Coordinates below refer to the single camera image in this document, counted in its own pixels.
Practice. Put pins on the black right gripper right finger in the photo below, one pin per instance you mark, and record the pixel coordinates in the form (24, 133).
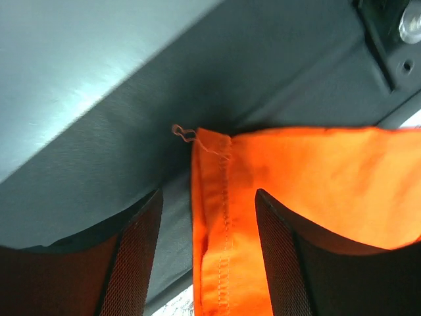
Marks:
(313, 271)

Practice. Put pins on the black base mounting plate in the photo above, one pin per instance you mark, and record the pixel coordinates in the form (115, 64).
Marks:
(243, 66)

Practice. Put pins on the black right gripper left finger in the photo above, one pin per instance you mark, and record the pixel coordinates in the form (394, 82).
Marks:
(102, 270)

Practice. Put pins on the orange t shirt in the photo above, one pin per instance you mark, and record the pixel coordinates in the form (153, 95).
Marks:
(361, 183)

